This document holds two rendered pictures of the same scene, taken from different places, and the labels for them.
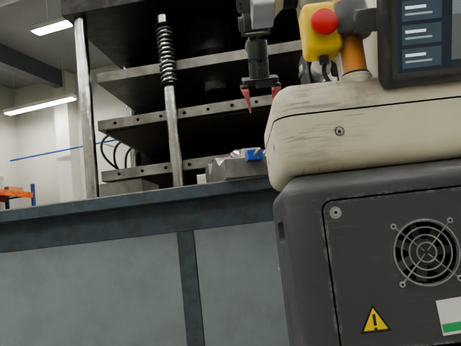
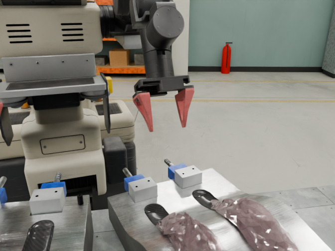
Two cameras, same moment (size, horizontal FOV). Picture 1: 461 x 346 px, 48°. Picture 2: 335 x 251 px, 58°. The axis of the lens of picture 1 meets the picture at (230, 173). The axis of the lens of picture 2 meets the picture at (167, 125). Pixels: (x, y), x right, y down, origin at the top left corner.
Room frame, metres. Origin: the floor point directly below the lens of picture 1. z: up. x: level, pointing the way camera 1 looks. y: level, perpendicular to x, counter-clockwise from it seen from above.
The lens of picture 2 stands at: (2.00, -0.28, 1.22)
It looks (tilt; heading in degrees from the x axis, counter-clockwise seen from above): 22 degrees down; 162
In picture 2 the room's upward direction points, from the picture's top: straight up
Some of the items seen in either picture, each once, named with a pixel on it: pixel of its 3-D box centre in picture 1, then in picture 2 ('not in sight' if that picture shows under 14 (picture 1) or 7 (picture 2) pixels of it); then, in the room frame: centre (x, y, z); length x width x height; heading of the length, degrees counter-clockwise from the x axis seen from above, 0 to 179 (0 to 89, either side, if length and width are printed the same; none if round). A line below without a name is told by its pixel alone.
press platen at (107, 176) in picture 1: (226, 171); not in sight; (2.74, 0.02, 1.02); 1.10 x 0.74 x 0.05; 82
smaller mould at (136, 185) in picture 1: (131, 194); not in sight; (1.83, 0.36, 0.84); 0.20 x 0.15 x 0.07; 172
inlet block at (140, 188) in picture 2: not in sight; (134, 183); (1.45, -0.18, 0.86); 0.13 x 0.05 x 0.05; 9
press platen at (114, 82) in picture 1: (216, 82); not in sight; (2.75, 0.02, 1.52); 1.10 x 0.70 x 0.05; 82
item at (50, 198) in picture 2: not in sight; (53, 190); (1.48, -0.34, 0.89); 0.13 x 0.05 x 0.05; 172
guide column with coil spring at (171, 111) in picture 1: (175, 147); not in sight; (2.38, 0.24, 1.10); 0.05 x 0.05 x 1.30
